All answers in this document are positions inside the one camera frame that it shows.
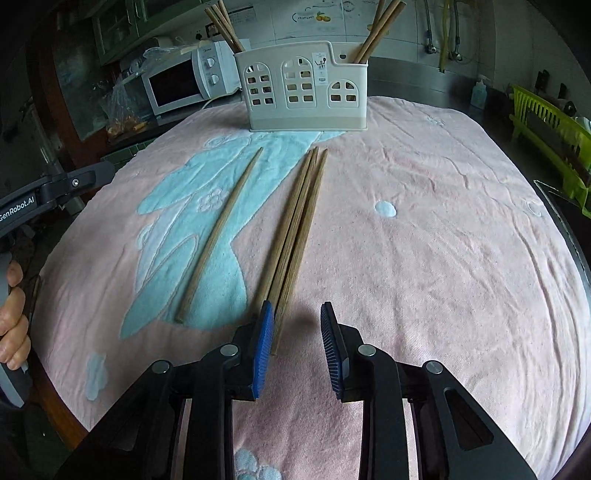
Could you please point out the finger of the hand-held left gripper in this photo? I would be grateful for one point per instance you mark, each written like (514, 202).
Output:
(76, 182)

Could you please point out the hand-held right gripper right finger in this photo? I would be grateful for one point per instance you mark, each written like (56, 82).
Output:
(331, 355)

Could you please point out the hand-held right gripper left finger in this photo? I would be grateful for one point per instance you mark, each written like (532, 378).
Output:
(263, 350)

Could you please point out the white plastic chopstick holder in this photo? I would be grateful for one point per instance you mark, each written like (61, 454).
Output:
(300, 110)

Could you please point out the person's left hand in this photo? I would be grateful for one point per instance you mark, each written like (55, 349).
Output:
(14, 327)

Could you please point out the green base cabinet drawer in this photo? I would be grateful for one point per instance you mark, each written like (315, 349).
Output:
(127, 152)

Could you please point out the clear plastic bag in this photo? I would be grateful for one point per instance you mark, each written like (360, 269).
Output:
(122, 106)

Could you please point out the pink towel with blue pattern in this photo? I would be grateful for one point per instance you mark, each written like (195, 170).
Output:
(415, 277)

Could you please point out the white microwave oven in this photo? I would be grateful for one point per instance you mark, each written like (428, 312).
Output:
(175, 83)

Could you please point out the steel kitchen sink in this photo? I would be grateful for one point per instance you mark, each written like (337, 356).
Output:
(568, 217)

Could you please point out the dish soap pump bottle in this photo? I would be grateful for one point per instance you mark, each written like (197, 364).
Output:
(479, 94)

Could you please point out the green plastic dish rack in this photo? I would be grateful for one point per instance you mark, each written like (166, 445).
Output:
(531, 115)

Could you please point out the green wall cabinet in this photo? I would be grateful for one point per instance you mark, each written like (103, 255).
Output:
(124, 27)

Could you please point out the fruit wall sticker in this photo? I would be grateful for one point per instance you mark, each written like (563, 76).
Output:
(318, 16)

